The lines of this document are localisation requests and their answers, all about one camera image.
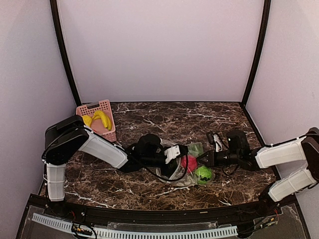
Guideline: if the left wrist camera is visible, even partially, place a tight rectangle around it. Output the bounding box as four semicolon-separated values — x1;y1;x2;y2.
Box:
137;133;189;165

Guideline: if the black frame post left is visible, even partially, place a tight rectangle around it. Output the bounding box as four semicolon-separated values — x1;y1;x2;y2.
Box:
49;0;82;107

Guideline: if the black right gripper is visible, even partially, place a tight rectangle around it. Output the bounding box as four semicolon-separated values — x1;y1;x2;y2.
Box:
196;149;241;167

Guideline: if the black frame post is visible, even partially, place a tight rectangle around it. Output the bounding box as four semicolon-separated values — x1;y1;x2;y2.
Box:
240;0;271;108
49;0;82;107

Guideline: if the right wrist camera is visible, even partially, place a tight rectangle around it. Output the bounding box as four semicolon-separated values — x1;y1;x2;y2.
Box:
206;129;250;155

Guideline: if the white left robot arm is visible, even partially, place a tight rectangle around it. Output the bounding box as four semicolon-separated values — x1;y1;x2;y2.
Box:
41;116;181;217

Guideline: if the pink fake fruit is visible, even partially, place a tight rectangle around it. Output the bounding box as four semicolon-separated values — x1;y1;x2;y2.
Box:
180;155;197;173

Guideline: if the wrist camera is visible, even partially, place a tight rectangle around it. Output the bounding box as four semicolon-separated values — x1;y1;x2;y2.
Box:
137;133;189;165
206;129;250;155

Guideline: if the green fake watermelon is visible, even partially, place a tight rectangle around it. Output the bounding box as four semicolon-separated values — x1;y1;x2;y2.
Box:
195;166;215;185

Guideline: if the white slotted cable duct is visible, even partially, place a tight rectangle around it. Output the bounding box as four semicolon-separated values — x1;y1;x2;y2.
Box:
31;213;238;239

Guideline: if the black frame post right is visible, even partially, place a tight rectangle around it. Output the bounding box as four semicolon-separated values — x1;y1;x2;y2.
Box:
240;0;271;108

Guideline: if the pink perforated plastic basket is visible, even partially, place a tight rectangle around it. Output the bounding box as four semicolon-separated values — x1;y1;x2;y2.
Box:
76;100;117;142

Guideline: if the clear zip top bag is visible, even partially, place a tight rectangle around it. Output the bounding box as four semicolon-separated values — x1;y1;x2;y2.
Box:
156;142;215;187

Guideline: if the yellow fake banana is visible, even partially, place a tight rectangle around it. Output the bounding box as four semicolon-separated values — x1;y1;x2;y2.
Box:
93;111;112;130

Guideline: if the yellow fake lemon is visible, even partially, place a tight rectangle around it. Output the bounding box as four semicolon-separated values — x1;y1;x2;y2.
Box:
82;115;93;127

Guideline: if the black front rail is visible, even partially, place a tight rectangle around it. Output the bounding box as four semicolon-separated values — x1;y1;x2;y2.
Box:
29;195;274;225

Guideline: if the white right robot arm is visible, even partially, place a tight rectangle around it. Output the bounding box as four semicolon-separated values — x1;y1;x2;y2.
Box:
197;127;319;216

